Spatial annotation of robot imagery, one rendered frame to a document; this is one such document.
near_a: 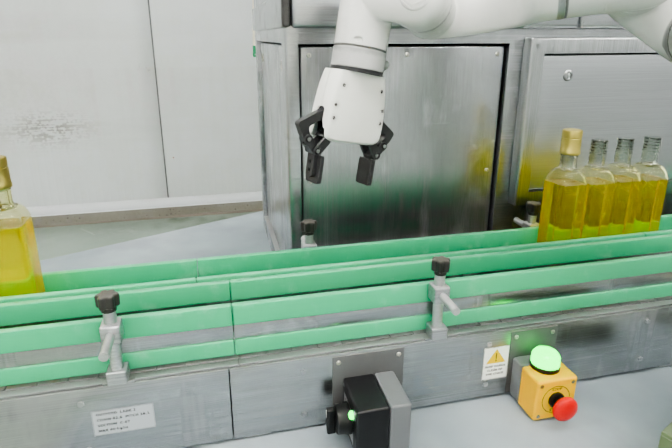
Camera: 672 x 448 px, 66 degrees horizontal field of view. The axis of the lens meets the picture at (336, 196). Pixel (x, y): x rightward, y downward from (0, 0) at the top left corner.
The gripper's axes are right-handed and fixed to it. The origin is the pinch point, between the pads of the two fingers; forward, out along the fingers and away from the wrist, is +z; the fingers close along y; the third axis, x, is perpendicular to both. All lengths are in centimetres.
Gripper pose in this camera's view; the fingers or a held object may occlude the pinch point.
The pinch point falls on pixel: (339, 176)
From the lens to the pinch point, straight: 75.6
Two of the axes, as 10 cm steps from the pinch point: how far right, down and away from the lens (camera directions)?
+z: -1.5, 9.7, 1.9
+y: -8.0, -0.1, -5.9
